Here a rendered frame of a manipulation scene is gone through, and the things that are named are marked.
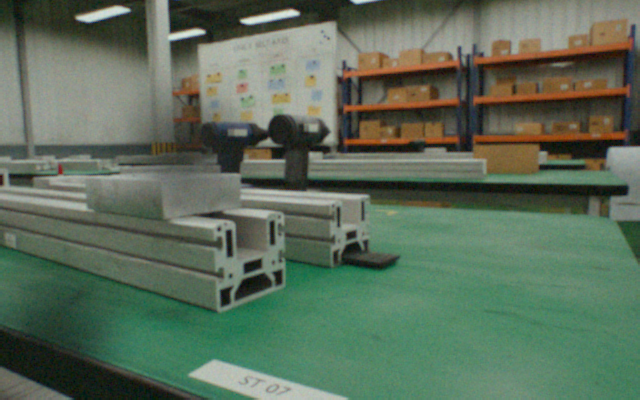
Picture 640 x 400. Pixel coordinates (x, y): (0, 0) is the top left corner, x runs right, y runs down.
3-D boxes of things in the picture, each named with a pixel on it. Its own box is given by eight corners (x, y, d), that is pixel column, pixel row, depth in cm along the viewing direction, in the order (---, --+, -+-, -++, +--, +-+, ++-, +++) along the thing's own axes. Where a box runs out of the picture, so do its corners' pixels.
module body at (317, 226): (52, 218, 105) (49, 183, 104) (93, 213, 113) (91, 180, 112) (331, 268, 58) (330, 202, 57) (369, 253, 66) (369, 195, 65)
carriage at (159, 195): (87, 231, 55) (83, 176, 54) (163, 219, 64) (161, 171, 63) (165, 246, 46) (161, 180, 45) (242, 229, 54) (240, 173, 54)
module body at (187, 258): (-47, 231, 90) (-52, 190, 89) (9, 224, 98) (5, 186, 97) (217, 313, 42) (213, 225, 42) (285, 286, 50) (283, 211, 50)
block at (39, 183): (25, 217, 109) (22, 178, 108) (76, 211, 118) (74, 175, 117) (41, 220, 103) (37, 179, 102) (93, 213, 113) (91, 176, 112)
